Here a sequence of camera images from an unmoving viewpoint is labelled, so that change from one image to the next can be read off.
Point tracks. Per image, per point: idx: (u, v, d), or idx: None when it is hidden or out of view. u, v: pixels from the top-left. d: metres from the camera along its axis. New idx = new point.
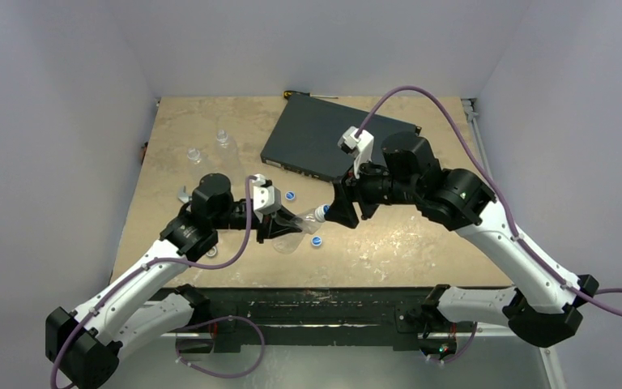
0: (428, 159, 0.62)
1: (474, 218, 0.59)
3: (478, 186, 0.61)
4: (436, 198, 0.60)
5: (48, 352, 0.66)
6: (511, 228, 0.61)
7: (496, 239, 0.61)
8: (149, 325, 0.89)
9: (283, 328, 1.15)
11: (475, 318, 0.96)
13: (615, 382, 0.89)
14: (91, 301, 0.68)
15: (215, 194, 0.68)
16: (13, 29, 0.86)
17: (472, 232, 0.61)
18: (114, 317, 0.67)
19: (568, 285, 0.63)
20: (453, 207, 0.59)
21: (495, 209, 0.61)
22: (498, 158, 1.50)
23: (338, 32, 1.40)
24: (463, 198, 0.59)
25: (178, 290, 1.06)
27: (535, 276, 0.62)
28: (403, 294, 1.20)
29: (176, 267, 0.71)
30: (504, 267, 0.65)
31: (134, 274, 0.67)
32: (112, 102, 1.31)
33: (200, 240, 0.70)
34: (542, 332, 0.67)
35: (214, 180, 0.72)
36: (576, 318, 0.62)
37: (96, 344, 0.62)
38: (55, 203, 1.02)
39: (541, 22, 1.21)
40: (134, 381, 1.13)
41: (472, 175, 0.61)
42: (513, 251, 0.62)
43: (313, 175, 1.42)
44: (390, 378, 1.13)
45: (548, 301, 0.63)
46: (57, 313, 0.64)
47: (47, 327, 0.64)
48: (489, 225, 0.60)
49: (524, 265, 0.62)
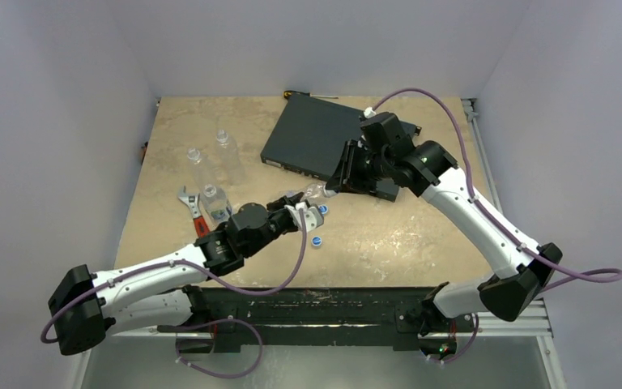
0: (398, 132, 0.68)
1: (432, 179, 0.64)
3: (440, 156, 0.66)
4: (402, 163, 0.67)
5: (53, 301, 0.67)
6: (467, 190, 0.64)
7: (453, 199, 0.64)
8: (146, 311, 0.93)
9: (283, 328, 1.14)
11: (470, 309, 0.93)
13: (615, 384, 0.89)
14: (111, 271, 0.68)
15: (249, 226, 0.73)
16: (11, 29, 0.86)
17: (432, 194, 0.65)
18: (124, 296, 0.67)
19: (524, 245, 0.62)
20: (415, 170, 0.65)
21: (456, 175, 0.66)
22: (498, 157, 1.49)
23: (338, 32, 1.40)
24: (424, 164, 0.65)
25: (185, 288, 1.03)
27: (490, 235, 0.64)
28: (403, 295, 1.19)
29: (196, 275, 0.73)
30: (466, 232, 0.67)
31: (159, 266, 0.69)
32: (111, 102, 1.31)
33: (225, 262, 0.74)
34: (504, 301, 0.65)
35: (252, 211, 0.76)
36: (529, 278, 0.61)
37: (98, 314, 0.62)
38: (55, 203, 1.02)
39: (540, 23, 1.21)
40: (134, 382, 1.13)
41: (438, 147, 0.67)
42: (469, 211, 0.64)
43: (313, 175, 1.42)
44: (390, 378, 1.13)
45: (503, 261, 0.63)
46: (79, 271, 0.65)
47: (66, 279, 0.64)
48: (445, 186, 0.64)
49: (479, 225, 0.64)
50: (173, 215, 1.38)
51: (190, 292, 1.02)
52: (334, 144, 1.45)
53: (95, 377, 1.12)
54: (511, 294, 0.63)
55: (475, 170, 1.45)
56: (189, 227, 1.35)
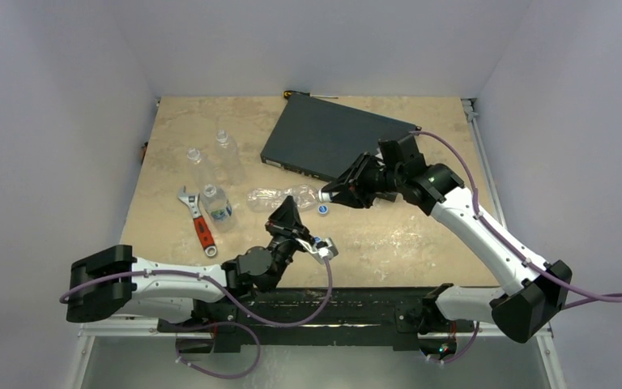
0: (412, 151, 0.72)
1: (438, 197, 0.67)
3: (448, 176, 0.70)
4: (413, 181, 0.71)
5: (82, 264, 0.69)
6: (474, 207, 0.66)
7: (458, 215, 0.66)
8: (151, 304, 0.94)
9: (284, 328, 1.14)
11: (472, 316, 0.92)
13: (615, 383, 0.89)
14: (148, 262, 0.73)
15: (249, 271, 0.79)
16: (12, 29, 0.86)
17: (439, 211, 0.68)
18: (150, 290, 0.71)
19: (529, 261, 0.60)
20: (423, 190, 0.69)
21: (461, 194, 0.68)
22: (498, 158, 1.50)
23: (338, 32, 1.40)
24: (432, 183, 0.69)
25: None
27: (493, 250, 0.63)
28: (403, 295, 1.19)
29: (212, 292, 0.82)
30: (475, 249, 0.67)
31: (190, 275, 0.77)
32: (112, 102, 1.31)
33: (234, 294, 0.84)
34: (511, 320, 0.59)
35: (257, 254, 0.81)
36: (534, 293, 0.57)
37: (125, 299, 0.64)
38: (55, 203, 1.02)
39: (540, 23, 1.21)
40: (134, 382, 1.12)
41: (447, 169, 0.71)
42: (474, 228, 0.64)
43: (313, 175, 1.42)
44: (390, 378, 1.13)
45: (508, 276, 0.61)
46: (123, 249, 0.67)
47: (108, 252, 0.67)
48: (450, 203, 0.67)
49: (483, 241, 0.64)
50: (173, 215, 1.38)
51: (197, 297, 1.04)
52: (334, 145, 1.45)
53: (95, 377, 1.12)
54: (514, 311, 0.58)
55: (475, 169, 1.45)
56: (189, 227, 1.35)
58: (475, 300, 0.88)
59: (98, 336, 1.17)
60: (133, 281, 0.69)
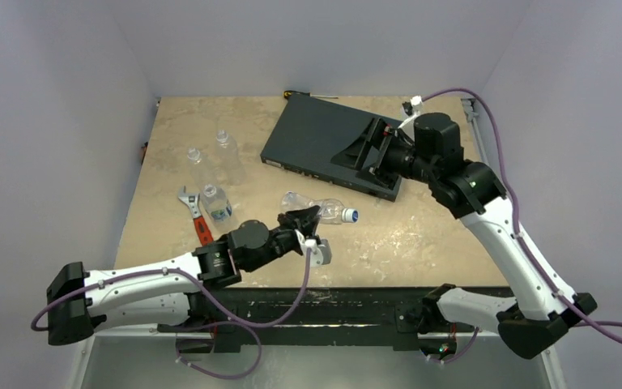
0: (453, 144, 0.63)
1: (479, 207, 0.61)
3: (490, 181, 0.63)
4: (448, 181, 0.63)
5: (49, 291, 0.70)
6: (513, 225, 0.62)
7: (496, 232, 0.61)
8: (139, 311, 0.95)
9: (283, 328, 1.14)
11: (470, 321, 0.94)
13: (615, 384, 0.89)
14: (105, 271, 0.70)
15: (245, 245, 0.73)
16: (12, 29, 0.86)
17: (473, 221, 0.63)
18: (112, 299, 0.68)
19: (560, 294, 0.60)
20: (461, 193, 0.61)
21: (503, 205, 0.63)
22: (498, 157, 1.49)
23: (338, 32, 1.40)
24: (472, 188, 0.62)
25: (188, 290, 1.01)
27: (527, 276, 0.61)
28: (403, 295, 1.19)
29: (189, 286, 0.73)
30: (500, 266, 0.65)
31: (152, 273, 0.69)
32: (112, 103, 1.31)
33: (222, 276, 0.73)
34: (526, 341, 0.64)
35: (253, 229, 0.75)
36: (560, 327, 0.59)
37: (83, 314, 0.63)
38: (54, 202, 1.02)
39: (540, 23, 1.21)
40: (133, 382, 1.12)
41: (487, 170, 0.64)
42: (509, 247, 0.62)
43: (313, 175, 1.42)
44: (390, 378, 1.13)
45: (535, 304, 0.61)
46: (74, 267, 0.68)
47: (61, 275, 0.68)
48: (491, 216, 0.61)
49: (517, 264, 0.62)
50: (174, 215, 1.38)
51: (191, 294, 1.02)
52: (334, 145, 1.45)
53: (95, 377, 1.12)
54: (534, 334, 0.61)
55: None
56: (189, 227, 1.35)
58: (479, 308, 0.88)
59: (98, 336, 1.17)
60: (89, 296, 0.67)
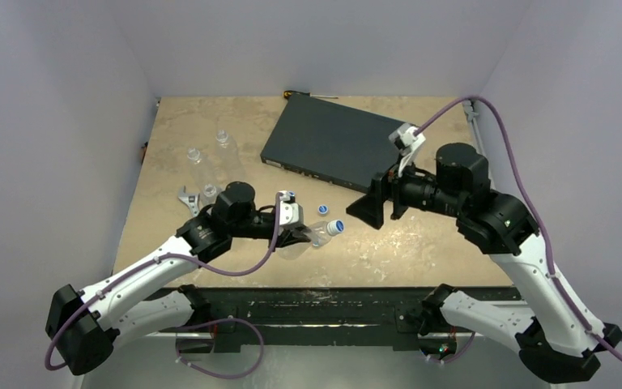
0: (483, 179, 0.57)
1: (513, 247, 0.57)
3: (524, 215, 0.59)
4: (479, 220, 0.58)
5: (48, 327, 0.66)
6: (548, 266, 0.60)
7: (530, 271, 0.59)
8: (151, 318, 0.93)
9: (283, 328, 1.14)
11: (476, 328, 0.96)
13: (615, 383, 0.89)
14: (99, 283, 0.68)
15: (238, 200, 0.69)
16: (13, 29, 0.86)
17: (507, 261, 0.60)
18: (119, 304, 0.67)
19: (594, 332, 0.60)
20: (496, 233, 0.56)
21: (535, 243, 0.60)
22: (498, 158, 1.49)
23: (338, 32, 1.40)
24: (507, 226, 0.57)
25: (181, 289, 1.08)
27: (563, 317, 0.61)
28: (403, 295, 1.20)
29: (186, 266, 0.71)
30: (532, 302, 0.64)
31: (146, 265, 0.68)
32: (112, 104, 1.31)
33: (214, 243, 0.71)
34: (551, 369, 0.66)
35: (240, 186, 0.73)
36: (593, 364, 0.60)
37: (96, 326, 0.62)
38: (55, 202, 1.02)
39: (540, 23, 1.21)
40: (132, 382, 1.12)
41: (521, 203, 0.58)
42: (544, 287, 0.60)
43: (313, 175, 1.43)
44: (390, 378, 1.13)
45: (569, 341, 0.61)
46: (67, 288, 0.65)
47: (53, 303, 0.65)
48: (526, 258, 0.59)
49: (553, 304, 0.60)
50: (174, 215, 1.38)
51: (186, 291, 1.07)
52: (334, 145, 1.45)
53: (95, 377, 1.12)
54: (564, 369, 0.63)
55: None
56: None
58: (491, 322, 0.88)
59: None
60: (92, 309, 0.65)
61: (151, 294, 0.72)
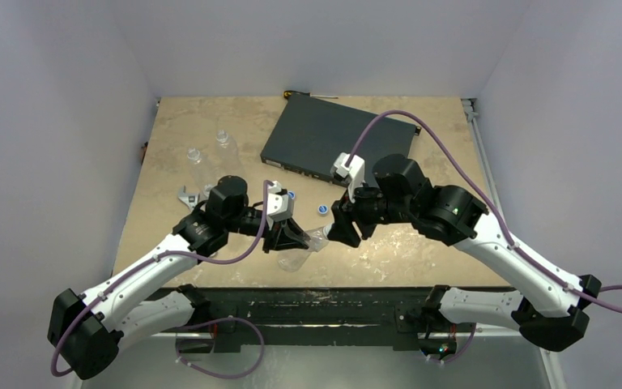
0: (419, 179, 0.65)
1: (469, 232, 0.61)
3: (470, 201, 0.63)
4: (431, 215, 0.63)
5: (52, 335, 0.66)
6: (507, 237, 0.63)
7: (493, 249, 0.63)
8: (153, 318, 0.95)
9: (283, 328, 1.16)
11: (479, 320, 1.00)
13: (615, 383, 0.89)
14: (100, 285, 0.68)
15: (231, 194, 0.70)
16: (12, 29, 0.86)
17: (469, 245, 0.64)
18: (121, 304, 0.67)
19: (571, 288, 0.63)
20: (449, 224, 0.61)
21: (489, 222, 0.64)
22: (498, 158, 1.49)
23: (338, 32, 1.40)
24: (456, 215, 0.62)
25: (180, 289, 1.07)
27: (537, 281, 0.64)
28: (403, 294, 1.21)
29: (186, 262, 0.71)
30: (509, 278, 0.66)
31: (145, 264, 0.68)
32: (112, 103, 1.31)
33: (210, 238, 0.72)
34: (550, 336, 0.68)
35: (231, 181, 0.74)
36: (581, 318, 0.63)
37: (101, 327, 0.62)
38: (54, 202, 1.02)
39: (539, 24, 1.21)
40: (132, 382, 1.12)
41: (463, 191, 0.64)
42: (511, 259, 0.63)
43: (313, 175, 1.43)
44: (390, 378, 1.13)
45: (553, 304, 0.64)
46: (68, 293, 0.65)
47: (55, 309, 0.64)
48: (483, 237, 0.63)
49: (524, 273, 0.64)
50: (174, 215, 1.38)
51: (185, 290, 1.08)
52: (334, 145, 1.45)
53: (95, 377, 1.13)
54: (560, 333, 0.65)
55: (474, 170, 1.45)
56: None
58: (486, 308, 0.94)
59: None
60: (95, 312, 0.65)
61: (151, 295, 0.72)
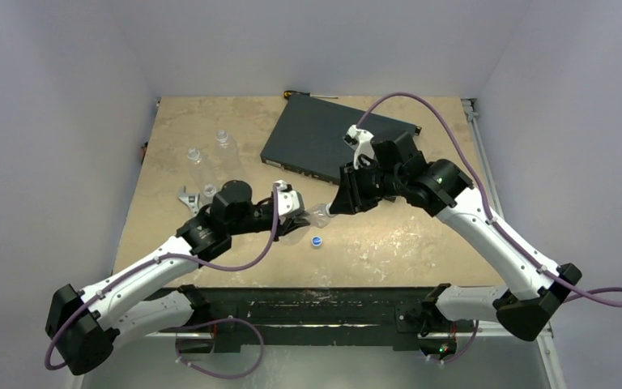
0: (410, 150, 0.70)
1: (449, 201, 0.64)
3: (456, 174, 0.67)
4: (416, 183, 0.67)
5: (48, 327, 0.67)
6: (485, 211, 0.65)
7: (471, 220, 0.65)
8: (151, 318, 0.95)
9: (283, 328, 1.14)
11: (474, 316, 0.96)
13: (615, 384, 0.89)
14: (100, 283, 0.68)
15: (234, 200, 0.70)
16: (10, 29, 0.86)
17: (448, 215, 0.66)
18: (119, 304, 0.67)
19: (544, 269, 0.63)
20: (430, 191, 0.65)
21: (471, 196, 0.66)
22: (498, 158, 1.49)
23: (338, 32, 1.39)
24: (440, 184, 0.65)
25: (181, 289, 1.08)
27: (509, 258, 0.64)
28: (402, 295, 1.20)
29: (188, 266, 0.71)
30: (486, 254, 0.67)
31: (146, 266, 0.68)
32: (111, 104, 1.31)
33: (213, 244, 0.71)
34: (525, 322, 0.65)
35: (236, 186, 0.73)
36: (550, 302, 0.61)
37: (96, 326, 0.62)
38: (54, 203, 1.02)
39: (539, 24, 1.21)
40: (133, 382, 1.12)
41: (453, 166, 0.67)
42: (487, 233, 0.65)
43: (313, 175, 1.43)
44: (390, 378, 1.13)
45: (524, 284, 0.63)
46: (67, 289, 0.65)
47: (53, 303, 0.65)
48: (462, 208, 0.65)
49: (498, 248, 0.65)
50: (173, 215, 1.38)
51: (186, 291, 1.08)
52: (334, 146, 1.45)
53: (95, 377, 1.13)
54: (532, 317, 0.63)
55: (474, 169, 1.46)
56: None
58: (475, 301, 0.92)
59: None
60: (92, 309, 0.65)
61: (150, 295, 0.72)
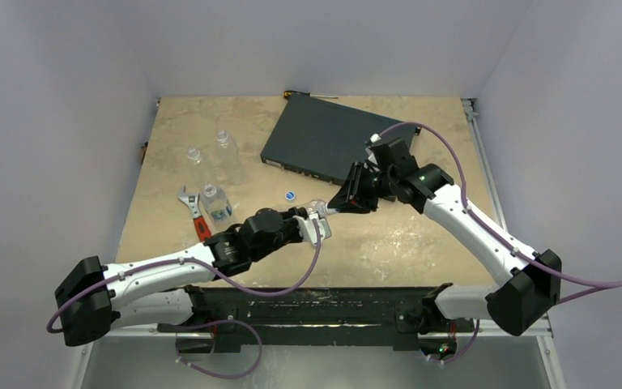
0: (403, 153, 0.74)
1: (428, 194, 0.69)
3: (440, 175, 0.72)
4: (404, 181, 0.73)
5: (61, 290, 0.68)
6: (462, 202, 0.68)
7: (448, 210, 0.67)
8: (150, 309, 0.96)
9: (283, 328, 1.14)
11: (474, 313, 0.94)
13: (615, 384, 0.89)
14: (122, 264, 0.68)
15: (264, 228, 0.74)
16: (10, 29, 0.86)
17: (429, 207, 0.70)
18: (135, 290, 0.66)
19: (517, 250, 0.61)
20: (415, 189, 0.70)
21: (451, 190, 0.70)
22: (497, 158, 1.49)
23: (338, 32, 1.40)
24: (423, 182, 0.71)
25: (187, 288, 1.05)
27: (483, 242, 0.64)
28: (402, 295, 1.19)
29: (204, 274, 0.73)
30: (466, 242, 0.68)
31: (170, 262, 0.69)
32: (111, 104, 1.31)
33: (233, 262, 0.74)
34: (505, 310, 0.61)
35: (269, 215, 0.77)
36: (522, 279, 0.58)
37: (108, 305, 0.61)
38: (53, 202, 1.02)
39: (539, 24, 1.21)
40: (132, 382, 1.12)
41: (439, 168, 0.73)
42: (462, 221, 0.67)
43: (313, 175, 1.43)
44: (391, 378, 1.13)
45: (497, 267, 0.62)
46: (91, 261, 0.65)
47: (77, 271, 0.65)
48: (440, 200, 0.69)
49: (472, 233, 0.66)
50: (173, 215, 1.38)
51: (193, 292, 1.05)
52: (334, 145, 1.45)
53: (96, 376, 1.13)
54: (508, 300, 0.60)
55: (474, 170, 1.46)
56: (189, 227, 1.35)
58: (473, 296, 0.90)
59: None
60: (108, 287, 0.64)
61: (160, 291, 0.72)
